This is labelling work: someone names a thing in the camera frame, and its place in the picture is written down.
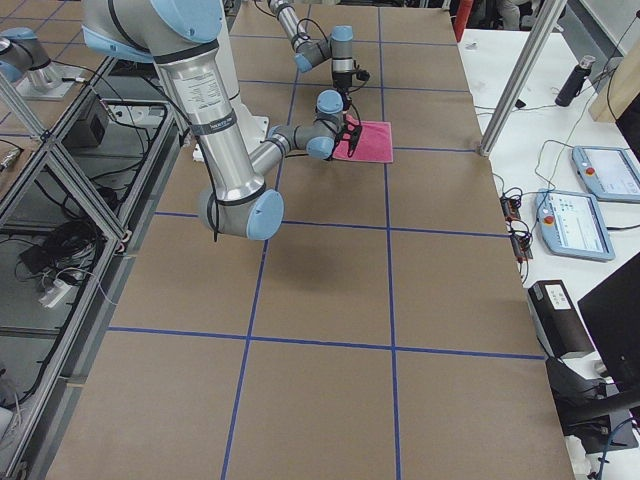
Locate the teach pendant tablet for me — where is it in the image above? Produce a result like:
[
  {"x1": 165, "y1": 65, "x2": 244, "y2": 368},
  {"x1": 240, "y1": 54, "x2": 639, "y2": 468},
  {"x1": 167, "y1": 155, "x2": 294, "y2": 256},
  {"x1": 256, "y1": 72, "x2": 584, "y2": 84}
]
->
[
  {"x1": 571, "y1": 146, "x2": 639, "y2": 203},
  {"x1": 535, "y1": 189, "x2": 615, "y2": 262}
]

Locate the black box with label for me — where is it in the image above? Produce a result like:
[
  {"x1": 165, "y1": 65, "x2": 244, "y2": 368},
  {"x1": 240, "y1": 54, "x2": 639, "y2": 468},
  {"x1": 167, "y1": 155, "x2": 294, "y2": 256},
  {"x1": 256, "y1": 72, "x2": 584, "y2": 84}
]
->
[{"x1": 527, "y1": 280, "x2": 595, "y2": 360}]

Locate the far teach pendant tablet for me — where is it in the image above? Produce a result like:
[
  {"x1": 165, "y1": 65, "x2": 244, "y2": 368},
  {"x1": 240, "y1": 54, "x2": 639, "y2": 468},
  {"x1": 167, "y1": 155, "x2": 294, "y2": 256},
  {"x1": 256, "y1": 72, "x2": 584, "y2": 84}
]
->
[{"x1": 571, "y1": 146, "x2": 639, "y2": 203}]

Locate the white power strip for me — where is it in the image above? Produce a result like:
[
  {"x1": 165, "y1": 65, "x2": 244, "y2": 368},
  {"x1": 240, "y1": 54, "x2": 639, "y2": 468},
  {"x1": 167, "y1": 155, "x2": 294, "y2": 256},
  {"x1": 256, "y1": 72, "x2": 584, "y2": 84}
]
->
[{"x1": 39, "y1": 279, "x2": 71, "y2": 309}]

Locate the black water bottle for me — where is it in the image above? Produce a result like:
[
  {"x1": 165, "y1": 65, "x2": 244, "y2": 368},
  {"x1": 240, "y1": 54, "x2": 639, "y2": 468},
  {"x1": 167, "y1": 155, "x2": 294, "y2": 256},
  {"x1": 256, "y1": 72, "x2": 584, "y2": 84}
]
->
[{"x1": 555, "y1": 55, "x2": 596, "y2": 107}]

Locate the aluminium frame side table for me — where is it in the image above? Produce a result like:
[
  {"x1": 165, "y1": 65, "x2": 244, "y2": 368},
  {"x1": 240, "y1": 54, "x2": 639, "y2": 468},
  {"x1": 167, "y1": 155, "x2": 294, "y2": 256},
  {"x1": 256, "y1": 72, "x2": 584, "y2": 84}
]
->
[{"x1": 1, "y1": 59, "x2": 181, "y2": 479}]

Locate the small electronics circuit board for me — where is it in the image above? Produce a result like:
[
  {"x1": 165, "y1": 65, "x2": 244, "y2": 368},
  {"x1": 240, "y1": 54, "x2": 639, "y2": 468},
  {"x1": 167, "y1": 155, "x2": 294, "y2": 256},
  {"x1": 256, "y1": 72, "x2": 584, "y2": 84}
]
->
[{"x1": 500, "y1": 188, "x2": 533, "y2": 263}]

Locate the near teach pendant tablet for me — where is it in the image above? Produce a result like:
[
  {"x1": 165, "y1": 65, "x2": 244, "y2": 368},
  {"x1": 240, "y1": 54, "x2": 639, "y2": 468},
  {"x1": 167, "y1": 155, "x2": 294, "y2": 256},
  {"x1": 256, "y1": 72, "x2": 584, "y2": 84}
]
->
[{"x1": 535, "y1": 189, "x2": 615, "y2": 262}]

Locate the pink and grey towel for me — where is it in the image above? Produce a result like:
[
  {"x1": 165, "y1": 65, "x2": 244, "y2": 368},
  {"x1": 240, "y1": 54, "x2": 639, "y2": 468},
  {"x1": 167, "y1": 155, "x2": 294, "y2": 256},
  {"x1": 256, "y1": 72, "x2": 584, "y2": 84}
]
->
[{"x1": 336, "y1": 114, "x2": 393, "y2": 164}]

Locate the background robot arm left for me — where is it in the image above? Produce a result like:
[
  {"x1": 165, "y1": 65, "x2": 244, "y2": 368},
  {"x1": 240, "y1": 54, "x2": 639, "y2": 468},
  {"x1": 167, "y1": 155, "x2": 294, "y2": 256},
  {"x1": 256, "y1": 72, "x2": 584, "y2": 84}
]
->
[{"x1": 1, "y1": 27, "x2": 86, "y2": 101}]

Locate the wooden board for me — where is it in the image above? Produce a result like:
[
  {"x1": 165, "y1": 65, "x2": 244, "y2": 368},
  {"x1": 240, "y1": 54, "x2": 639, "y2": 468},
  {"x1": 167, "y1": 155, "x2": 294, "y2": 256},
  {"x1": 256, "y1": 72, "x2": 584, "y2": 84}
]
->
[{"x1": 589, "y1": 41, "x2": 639, "y2": 123}]

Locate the aluminium frame post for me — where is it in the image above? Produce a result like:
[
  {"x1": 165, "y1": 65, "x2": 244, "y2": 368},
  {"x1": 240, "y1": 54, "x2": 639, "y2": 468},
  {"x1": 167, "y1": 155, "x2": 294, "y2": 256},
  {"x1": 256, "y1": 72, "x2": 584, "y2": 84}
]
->
[{"x1": 477, "y1": 0, "x2": 567, "y2": 157}]

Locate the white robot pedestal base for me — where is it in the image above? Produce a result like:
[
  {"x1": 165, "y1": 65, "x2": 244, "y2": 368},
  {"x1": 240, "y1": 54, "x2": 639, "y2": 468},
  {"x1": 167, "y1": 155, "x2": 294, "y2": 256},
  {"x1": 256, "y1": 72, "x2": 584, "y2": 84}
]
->
[{"x1": 185, "y1": 1, "x2": 268, "y2": 166}]

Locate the black computer monitor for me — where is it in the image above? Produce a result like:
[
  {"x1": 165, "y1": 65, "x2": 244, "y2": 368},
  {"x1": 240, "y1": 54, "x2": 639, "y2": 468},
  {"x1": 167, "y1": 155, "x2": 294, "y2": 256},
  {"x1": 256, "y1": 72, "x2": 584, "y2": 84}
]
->
[{"x1": 578, "y1": 253, "x2": 639, "y2": 390}]

